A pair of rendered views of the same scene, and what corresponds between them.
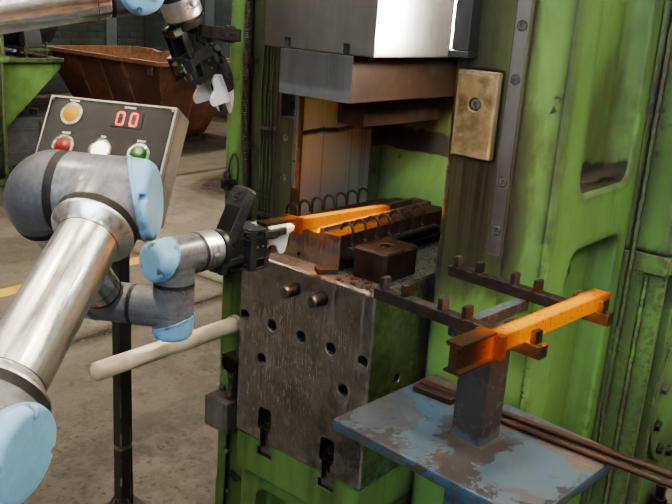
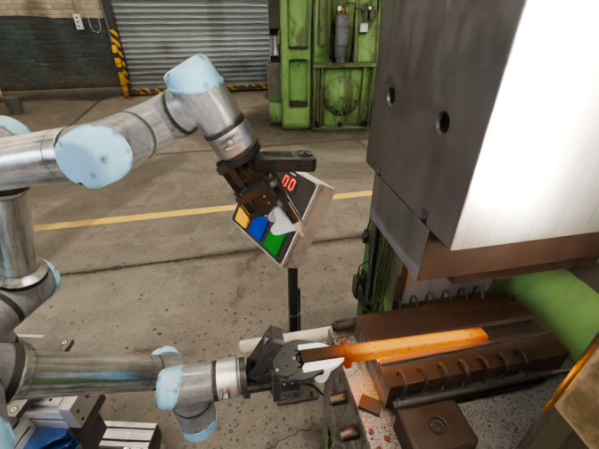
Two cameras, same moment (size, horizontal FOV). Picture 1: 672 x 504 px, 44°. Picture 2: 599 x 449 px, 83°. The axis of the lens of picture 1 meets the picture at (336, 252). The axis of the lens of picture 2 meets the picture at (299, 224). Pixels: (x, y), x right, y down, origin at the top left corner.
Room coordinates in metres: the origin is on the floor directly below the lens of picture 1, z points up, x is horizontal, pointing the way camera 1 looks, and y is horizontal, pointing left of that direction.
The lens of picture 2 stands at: (1.27, -0.12, 1.62)
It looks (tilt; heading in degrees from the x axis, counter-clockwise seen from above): 33 degrees down; 40
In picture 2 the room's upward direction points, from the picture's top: straight up
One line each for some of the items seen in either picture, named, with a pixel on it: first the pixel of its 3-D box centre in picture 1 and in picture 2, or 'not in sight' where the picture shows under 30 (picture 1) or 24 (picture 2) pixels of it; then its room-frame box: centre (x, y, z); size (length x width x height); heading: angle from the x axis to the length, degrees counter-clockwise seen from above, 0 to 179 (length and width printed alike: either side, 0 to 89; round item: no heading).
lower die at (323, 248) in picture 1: (363, 226); (453, 340); (1.90, -0.06, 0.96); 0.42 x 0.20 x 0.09; 142
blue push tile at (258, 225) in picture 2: not in sight; (259, 226); (1.90, 0.59, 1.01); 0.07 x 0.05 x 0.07; 77
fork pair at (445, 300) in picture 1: (493, 293); not in sight; (1.28, -0.26, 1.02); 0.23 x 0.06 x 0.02; 137
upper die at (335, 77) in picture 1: (375, 73); (503, 209); (1.90, -0.06, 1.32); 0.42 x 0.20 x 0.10; 142
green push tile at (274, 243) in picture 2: not in sight; (275, 240); (1.88, 0.49, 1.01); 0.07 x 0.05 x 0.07; 77
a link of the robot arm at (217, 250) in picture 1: (207, 250); (229, 379); (1.48, 0.24, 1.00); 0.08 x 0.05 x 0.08; 52
